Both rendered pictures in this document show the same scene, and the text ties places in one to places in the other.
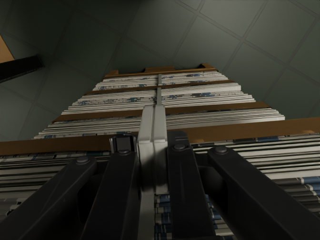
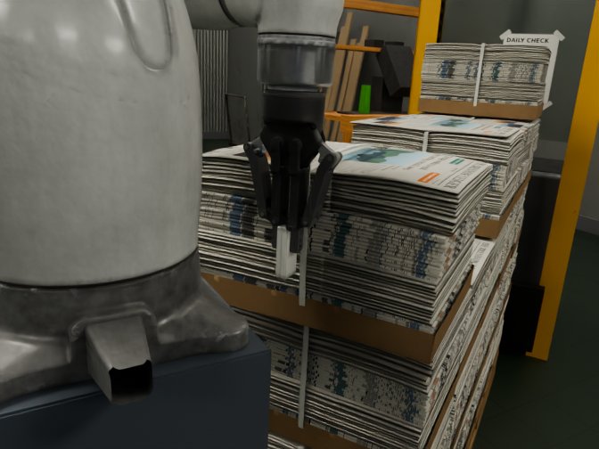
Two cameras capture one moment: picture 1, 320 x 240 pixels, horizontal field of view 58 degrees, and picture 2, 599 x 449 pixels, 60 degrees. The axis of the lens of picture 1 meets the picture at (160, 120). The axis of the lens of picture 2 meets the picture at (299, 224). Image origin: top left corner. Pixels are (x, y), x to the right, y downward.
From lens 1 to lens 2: 58 cm
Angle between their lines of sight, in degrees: 58
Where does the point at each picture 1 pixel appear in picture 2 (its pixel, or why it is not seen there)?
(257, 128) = (238, 295)
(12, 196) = (370, 265)
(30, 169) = (367, 291)
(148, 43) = not seen: outside the picture
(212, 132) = (264, 301)
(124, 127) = (334, 399)
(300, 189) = (245, 228)
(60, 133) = (397, 420)
